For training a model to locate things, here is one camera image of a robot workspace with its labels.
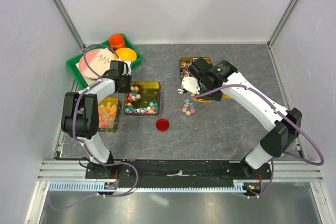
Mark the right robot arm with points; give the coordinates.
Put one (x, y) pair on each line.
(213, 81)

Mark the pink white plate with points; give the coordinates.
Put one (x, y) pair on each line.
(98, 60)

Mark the tin of lollipops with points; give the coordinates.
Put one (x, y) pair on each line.
(184, 64)

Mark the clear glass jar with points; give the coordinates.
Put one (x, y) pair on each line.
(188, 106)

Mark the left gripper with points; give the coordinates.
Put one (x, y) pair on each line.
(127, 89)

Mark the orange plastic bowl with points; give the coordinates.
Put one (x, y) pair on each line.
(126, 54)

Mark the grey cable duct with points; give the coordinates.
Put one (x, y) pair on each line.
(107, 187)

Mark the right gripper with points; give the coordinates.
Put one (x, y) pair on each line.
(217, 97)

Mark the tin of bright star candies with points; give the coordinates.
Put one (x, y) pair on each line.
(109, 113)

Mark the orange plastic cup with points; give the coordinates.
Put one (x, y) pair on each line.
(117, 41)

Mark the yellow plastic scoop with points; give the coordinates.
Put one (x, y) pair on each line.
(202, 100)

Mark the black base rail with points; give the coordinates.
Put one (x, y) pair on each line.
(177, 174)

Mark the tin of pastel star candies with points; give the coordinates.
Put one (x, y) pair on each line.
(144, 99)

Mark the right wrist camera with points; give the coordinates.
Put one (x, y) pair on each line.
(189, 84)

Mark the red round lid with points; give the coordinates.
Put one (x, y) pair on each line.
(162, 125)

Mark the green plastic tray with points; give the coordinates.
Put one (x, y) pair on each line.
(83, 82)

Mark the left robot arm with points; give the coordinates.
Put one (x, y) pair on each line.
(80, 115)

